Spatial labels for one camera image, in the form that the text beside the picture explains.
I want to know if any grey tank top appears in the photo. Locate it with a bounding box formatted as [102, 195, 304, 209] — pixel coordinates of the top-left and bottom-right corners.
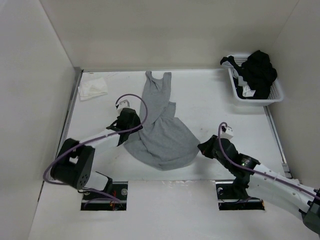
[124, 71, 200, 171]

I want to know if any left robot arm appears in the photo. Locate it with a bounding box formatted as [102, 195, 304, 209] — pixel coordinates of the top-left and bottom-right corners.
[50, 107, 143, 200]

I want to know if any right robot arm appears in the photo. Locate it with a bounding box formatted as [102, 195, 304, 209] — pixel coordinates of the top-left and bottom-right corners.
[197, 135, 320, 234]

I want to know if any white folded tank top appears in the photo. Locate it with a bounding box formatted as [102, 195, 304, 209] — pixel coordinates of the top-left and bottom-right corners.
[78, 77, 108, 101]

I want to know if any white cloth in basket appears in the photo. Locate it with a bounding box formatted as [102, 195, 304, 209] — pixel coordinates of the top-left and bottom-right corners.
[221, 61, 256, 99]

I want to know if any white plastic basket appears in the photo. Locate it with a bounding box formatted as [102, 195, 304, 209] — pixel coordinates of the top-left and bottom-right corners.
[226, 54, 284, 107]

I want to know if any black clothes pile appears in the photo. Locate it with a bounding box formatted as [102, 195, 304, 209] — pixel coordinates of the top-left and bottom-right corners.
[220, 50, 278, 100]

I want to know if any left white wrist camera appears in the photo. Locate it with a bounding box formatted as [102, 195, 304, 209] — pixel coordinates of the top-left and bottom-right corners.
[115, 99, 130, 114]

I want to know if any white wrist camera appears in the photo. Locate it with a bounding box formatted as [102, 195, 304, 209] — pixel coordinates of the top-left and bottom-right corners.
[115, 99, 130, 114]
[220, 125, 234, 140]

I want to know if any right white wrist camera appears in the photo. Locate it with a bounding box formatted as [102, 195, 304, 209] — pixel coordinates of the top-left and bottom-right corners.
[220, 125, 234, 140]

